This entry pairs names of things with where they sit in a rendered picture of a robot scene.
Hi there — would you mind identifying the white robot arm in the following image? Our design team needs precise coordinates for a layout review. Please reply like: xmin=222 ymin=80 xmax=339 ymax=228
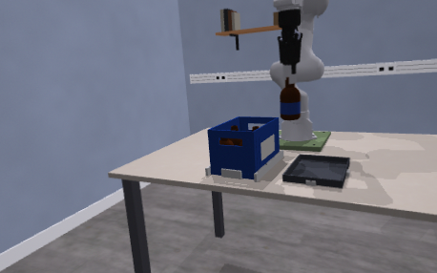
xmin=270 ymin=0 xmax=329 ymax=141

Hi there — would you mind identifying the brown glass bottle with blue label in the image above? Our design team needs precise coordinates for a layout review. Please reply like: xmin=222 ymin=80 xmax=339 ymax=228
xmin=281 ymin=77 xmax=301 ymax=120

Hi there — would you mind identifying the blue plastic crate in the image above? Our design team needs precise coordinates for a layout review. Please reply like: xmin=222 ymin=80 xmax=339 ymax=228
xmin=207 ymin=116 xmax=280 ymax=179

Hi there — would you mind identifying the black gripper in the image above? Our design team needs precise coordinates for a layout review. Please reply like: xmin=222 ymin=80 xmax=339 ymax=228
xmin=278 ymin=10 xmax=302 ymax=84

